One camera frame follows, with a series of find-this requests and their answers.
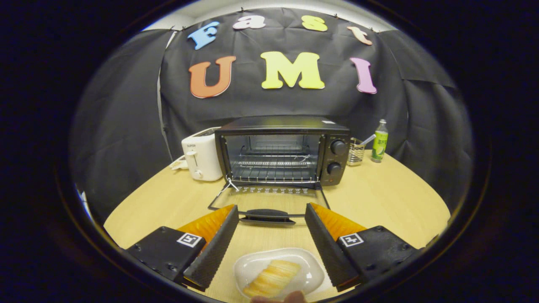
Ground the white pop-up toaster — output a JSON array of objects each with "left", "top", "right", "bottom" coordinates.
[{"left": 181, "top": 127, "right": 224, "bottom": 182}]

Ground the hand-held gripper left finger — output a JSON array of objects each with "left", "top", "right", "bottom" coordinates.
[{"left": 126, "top": 205, "right": 240, "bottom": 292}]

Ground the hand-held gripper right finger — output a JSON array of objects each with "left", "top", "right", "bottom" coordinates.
[{"left": 304, "top": 202, "right": 422, "bottom": 293}]

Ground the wire mesh holder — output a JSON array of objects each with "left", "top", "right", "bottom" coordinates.
[{"left": 348, "top": 138, "right": 366, "bottom": 166}]

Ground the black toaster oven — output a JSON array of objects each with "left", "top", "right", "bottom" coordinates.
[{"left": 208, "top": 116, "right": 351, "bottom": 225}]

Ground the white plate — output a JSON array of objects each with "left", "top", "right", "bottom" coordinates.
[{"left": 233, "top": 247, "right": 325, "bottom": 300}]

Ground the green label drink bottle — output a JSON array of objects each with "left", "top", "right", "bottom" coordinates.
[{"left": 371, "top": 119, "right": 389, "bottom": 163}]

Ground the golden bread roll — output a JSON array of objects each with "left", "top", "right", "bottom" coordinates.
[{"left": 243, "top": 260, "right": 302, "bottom": 298}]

